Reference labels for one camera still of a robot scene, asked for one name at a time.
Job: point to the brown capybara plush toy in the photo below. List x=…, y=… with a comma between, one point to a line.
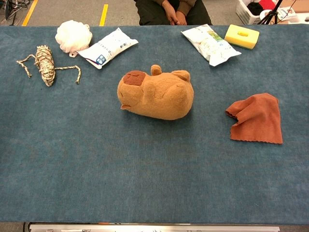
x=159, y=99

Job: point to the blue table cloth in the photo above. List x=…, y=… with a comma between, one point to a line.
x=96, y=157

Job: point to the white blue-label snack bag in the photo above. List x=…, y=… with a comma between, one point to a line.
x=108, y=48

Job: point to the white green-print snack bag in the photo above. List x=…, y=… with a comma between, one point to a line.
x=210, y=43

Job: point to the seated person in dark clothes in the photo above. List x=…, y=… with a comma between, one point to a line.
x=154, y=12

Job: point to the brown microfiber cloth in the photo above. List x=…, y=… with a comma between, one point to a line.
x=260, y=118

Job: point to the white mesh bath puff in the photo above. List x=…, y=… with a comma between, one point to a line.
x=72, y=36

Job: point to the yellow sponge with hole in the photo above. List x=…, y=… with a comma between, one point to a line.
x=241, y=36

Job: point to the white laundry basket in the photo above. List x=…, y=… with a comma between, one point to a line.
x=246, y=12

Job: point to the black tripod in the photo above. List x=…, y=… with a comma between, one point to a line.
x=271, y=13

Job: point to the white printed paper sheet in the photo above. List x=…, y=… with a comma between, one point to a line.
x=286, y=12

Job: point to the aluminium frame rail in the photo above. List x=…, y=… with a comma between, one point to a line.
x=154, y=227

